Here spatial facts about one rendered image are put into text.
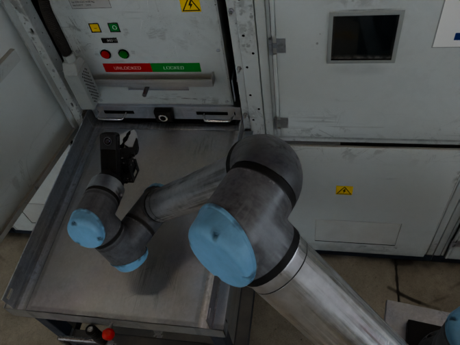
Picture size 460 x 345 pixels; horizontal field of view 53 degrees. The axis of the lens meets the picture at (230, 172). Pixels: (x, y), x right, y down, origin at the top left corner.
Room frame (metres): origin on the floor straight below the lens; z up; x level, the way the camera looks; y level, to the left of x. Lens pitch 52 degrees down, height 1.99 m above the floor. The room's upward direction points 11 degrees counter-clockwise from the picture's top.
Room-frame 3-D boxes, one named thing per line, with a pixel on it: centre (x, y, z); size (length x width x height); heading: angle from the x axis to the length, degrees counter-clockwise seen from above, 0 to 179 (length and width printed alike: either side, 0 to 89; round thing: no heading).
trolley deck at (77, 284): (0.83, 0.29, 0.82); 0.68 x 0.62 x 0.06; 163
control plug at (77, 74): (1.19, 0.40, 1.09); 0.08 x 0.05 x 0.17; 163
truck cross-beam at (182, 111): (1.21, 0.17, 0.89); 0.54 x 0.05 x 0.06; 73
